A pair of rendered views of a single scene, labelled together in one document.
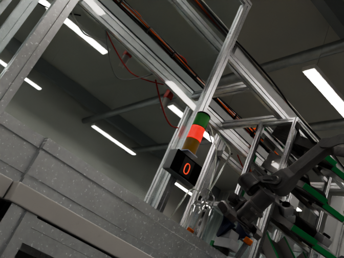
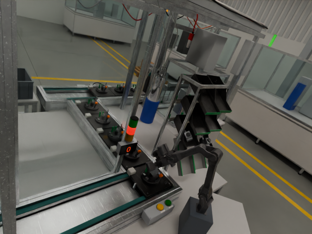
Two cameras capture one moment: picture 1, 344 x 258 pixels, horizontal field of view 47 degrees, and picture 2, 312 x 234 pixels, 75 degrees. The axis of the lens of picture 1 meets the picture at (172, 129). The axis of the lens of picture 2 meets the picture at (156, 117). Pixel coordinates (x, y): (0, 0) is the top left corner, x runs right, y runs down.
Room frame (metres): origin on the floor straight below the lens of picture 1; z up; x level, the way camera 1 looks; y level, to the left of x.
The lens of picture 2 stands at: (0.20, 0.06, 1.98)
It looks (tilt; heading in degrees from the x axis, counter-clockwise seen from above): 27 degrees down; 346
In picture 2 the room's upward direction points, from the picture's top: 19 degrees clockwise
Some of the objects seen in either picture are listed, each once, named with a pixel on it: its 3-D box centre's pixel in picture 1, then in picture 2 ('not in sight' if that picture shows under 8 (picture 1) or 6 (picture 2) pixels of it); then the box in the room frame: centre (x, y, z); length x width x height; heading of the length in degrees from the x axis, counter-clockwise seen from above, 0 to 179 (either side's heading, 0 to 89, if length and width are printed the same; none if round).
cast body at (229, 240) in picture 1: (226, 238); (152, 166); (1.24, -0.30, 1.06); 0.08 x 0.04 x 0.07; 34
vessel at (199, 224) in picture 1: (198, 219); (158, 83); (2.23, -0.35, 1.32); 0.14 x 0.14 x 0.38
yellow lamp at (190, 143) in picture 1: (190, 146); (129, 136); (1.22, -0.08, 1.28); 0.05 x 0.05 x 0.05
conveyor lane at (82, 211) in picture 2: not in sight; (108, 196); (1.08, -0.04, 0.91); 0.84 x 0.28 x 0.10; 124
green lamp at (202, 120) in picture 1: (200, 122); (133, 122); (1.22, -0.08, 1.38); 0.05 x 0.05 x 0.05
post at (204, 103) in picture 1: (201, 105); (133, 108); (1.25, -0.06, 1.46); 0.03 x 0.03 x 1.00; 34
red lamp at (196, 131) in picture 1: (195, 134); (131, 129); (1.22, -0.08, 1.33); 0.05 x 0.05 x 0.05
